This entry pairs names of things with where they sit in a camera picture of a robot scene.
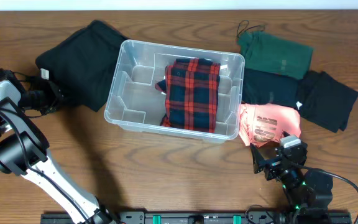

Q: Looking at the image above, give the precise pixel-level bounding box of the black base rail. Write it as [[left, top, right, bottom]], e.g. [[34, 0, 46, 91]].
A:
[[40, 211, 352, 224]]

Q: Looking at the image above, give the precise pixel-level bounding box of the large black garment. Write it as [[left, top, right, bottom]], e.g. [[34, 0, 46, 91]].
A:
[[35, 20, 128, 112]]

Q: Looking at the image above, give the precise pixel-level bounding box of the black folded garment with tag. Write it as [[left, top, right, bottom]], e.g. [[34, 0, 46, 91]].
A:
[[296, 70, 358, 133]]

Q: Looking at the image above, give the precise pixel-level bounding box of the red plaid garment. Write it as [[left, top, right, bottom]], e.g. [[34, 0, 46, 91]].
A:
[[155, 58, 221, 133]]

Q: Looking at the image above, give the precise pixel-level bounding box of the pink printed t-shirt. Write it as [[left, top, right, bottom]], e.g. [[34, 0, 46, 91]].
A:
[[239, 103, 301, 147]]

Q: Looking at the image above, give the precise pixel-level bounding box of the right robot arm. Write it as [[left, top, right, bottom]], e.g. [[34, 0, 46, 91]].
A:
[[250, 139, 333, 223]]

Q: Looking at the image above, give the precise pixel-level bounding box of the green folded garment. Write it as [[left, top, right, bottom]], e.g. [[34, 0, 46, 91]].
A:
[[238, 31, 313, 80]]

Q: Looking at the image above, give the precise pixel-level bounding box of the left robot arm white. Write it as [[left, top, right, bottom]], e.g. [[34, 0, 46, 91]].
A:
[[0, 68, 120, 223]]

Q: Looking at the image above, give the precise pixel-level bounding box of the dark navy folded garment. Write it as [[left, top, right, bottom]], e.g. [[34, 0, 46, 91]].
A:
[[242, 68, 298, 108]]

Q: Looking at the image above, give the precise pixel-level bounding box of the clear plastic storage bin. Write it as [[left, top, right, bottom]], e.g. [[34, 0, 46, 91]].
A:
[[104, 40, 245, 143]]

